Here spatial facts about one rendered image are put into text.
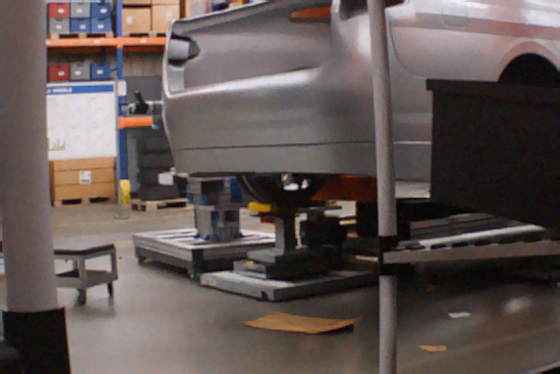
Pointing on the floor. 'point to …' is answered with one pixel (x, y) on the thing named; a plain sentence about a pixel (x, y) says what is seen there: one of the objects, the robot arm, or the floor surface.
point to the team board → (84, 123)
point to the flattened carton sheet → (298, 323)
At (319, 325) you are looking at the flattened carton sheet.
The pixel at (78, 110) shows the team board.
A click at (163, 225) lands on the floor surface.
